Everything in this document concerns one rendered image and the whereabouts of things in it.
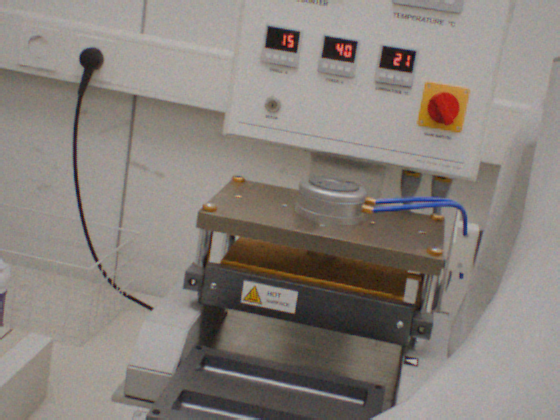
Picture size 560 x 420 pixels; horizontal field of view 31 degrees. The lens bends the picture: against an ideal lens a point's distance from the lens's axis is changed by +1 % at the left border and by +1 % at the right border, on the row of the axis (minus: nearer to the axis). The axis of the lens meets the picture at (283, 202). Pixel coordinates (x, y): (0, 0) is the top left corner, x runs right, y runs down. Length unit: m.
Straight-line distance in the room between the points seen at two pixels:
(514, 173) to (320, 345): 0.62
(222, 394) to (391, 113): 0.47
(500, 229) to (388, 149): 0.57
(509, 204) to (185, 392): 0.39
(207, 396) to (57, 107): 1.00
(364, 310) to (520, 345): 0.73
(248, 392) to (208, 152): 0.86
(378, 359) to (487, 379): 0.90
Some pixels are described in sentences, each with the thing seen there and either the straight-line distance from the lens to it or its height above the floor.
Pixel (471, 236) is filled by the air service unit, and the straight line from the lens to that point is 1.27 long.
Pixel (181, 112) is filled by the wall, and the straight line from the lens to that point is 1.76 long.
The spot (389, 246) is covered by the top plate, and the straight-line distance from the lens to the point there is 1.07.
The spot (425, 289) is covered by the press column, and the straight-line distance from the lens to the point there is 1.08.
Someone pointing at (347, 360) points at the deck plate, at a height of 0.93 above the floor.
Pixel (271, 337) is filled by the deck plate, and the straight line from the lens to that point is 1.25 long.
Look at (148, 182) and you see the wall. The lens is 1.80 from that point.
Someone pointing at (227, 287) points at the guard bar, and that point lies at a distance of 1.09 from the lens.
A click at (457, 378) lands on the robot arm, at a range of 0.36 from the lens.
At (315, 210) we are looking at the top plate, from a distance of 1.11.
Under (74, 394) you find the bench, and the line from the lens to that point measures 1.46.
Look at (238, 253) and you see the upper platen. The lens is 1.13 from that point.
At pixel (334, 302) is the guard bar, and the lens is 1.07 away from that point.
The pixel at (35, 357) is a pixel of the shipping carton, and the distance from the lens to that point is 1.35.
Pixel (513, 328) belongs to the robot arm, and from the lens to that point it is 0.35.
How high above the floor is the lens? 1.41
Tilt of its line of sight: 15 degrees down
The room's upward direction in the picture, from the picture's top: 9 degrees clockwise
